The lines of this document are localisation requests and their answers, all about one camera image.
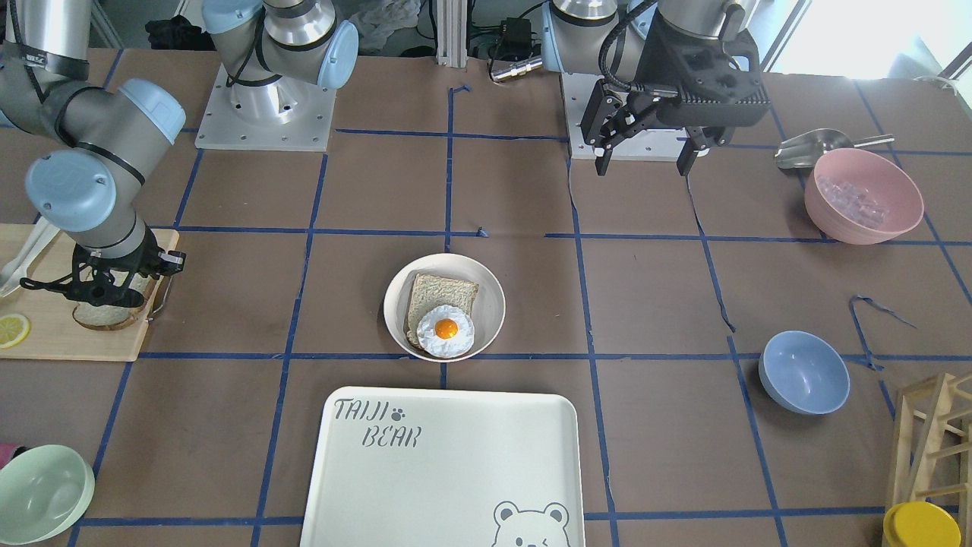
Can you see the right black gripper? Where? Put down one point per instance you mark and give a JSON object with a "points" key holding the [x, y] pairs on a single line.
{"points": [[101, 292]]}

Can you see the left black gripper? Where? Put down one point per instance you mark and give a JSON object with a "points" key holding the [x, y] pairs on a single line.
{"points": [[646, 71]]}

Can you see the white bread slice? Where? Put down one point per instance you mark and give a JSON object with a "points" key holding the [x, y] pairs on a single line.
{"points": [[109, 317]]}

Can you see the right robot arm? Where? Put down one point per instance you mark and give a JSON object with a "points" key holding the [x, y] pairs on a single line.
{"points": [[112, 140]]}

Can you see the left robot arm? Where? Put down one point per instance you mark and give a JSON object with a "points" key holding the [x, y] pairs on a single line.
{"points": [[574, 30]]}

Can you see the white round plate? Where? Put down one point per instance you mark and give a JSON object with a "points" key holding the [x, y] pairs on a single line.
{"points": [[487, 311]]}

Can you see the bread slice on plate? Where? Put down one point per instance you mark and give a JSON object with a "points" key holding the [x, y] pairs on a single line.
{"points": [[428, 292]]}

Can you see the wooden cutting board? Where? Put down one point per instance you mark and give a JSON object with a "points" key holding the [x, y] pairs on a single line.
{"points": [[54, 333]]}

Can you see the white plastic cutlery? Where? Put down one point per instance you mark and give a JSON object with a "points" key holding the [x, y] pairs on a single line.
{"points": [[40, 236]]}

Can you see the lemon slice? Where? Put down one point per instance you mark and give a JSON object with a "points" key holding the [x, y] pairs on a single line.
{"points": [[15, 328]]}

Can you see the metal scoop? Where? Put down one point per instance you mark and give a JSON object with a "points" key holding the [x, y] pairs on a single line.
{"points": [[803, 151]]}

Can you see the pink cloth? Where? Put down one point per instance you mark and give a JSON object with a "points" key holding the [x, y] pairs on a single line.
{"points": [[8, 451]]}

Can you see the pink bowl with ice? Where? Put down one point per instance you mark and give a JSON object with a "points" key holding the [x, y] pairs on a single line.
{"points": [[860, 198]]}

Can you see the green bowl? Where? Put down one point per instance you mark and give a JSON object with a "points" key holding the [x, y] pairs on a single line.
{"points": [[44, 491]]}

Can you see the blue bowl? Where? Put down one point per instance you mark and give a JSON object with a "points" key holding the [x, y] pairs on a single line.
{"points": [[804, 374]]}

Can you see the fried egg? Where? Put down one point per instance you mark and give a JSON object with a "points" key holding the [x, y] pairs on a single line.
{"points": [[446, 332]]}

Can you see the white bear tray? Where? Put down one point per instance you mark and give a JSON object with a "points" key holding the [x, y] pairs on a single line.
{"points": [[442, 467]]}

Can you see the wooden cup rack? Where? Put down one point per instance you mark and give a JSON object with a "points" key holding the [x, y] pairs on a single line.
{"points": [[932, 424]]}

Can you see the yellow cup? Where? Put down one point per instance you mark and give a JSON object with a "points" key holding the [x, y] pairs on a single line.
{"points": [[919, 523]]}

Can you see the aluminium frame post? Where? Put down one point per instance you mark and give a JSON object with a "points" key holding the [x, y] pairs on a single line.
{"points": [[452, 27]]}

